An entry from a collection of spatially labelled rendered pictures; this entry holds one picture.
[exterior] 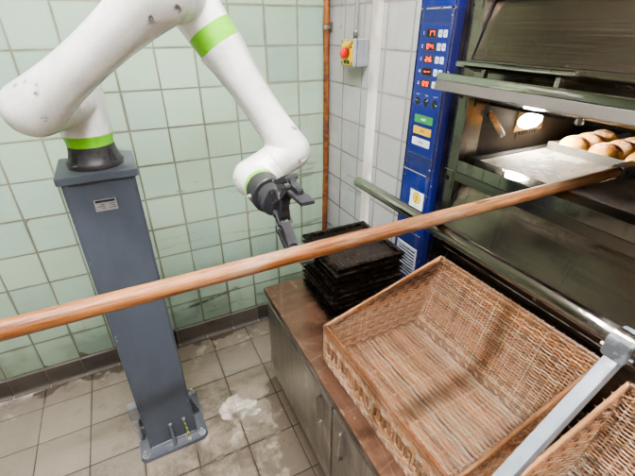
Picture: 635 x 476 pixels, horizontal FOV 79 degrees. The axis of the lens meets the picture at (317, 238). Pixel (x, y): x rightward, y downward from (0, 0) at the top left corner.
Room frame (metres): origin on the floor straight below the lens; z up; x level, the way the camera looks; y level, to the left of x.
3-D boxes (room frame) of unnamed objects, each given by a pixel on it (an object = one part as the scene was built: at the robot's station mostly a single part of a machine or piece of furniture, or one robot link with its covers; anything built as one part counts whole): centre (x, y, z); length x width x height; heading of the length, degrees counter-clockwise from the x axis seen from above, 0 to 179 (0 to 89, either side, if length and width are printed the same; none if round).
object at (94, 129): (1.07, 0.65, 1.36); 0.16 x 0.13 x 0.19; 177
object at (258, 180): (0.90, 0.12, 1.18); 0.12 x 0.06 x 0.09; 116
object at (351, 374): (0.79, -0.35, 0.72); 0.56 x 0.49 x 0.28; 28
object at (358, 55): (1.71, -0.15, 1.46); 0.10 x 0.07 x 0.10; 26
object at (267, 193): (0.83, 0.09, 1.18); 0.09 x 0.07 x 0.08; 26
